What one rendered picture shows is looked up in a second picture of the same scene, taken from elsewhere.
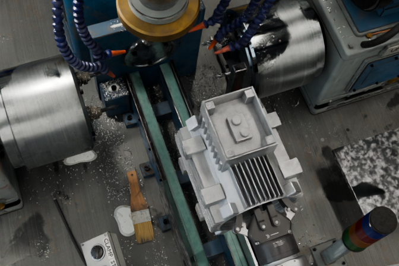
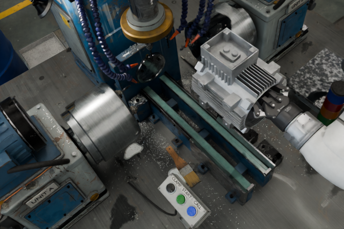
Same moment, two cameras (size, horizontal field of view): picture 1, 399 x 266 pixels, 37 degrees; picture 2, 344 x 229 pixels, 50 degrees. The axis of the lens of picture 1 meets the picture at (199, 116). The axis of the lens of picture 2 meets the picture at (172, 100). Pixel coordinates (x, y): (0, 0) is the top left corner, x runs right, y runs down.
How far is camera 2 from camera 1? 0.32 m
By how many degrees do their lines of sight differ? 10
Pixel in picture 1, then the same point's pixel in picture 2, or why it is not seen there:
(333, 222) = not seen: hidden behind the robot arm
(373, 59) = (283, 17)
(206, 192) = (228, 99)
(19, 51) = not seen: hidden behind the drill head
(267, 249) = (282, 115)
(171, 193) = (199, 144)
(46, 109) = (103, 113)
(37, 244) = (128, 213)
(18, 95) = (83, 111)
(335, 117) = not seen: hidden behind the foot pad
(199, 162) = (214, 87)
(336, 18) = (252, 1)
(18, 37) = (68, 100)
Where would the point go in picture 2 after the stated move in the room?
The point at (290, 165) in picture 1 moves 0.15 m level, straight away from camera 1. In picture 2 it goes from (271, 66) to (277, 27)
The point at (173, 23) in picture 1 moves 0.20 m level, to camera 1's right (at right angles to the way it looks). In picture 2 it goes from (160, 26) to (220, 14)
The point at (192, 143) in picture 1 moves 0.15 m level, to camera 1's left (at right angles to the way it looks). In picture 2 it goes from (205, 77) to (152, 88)
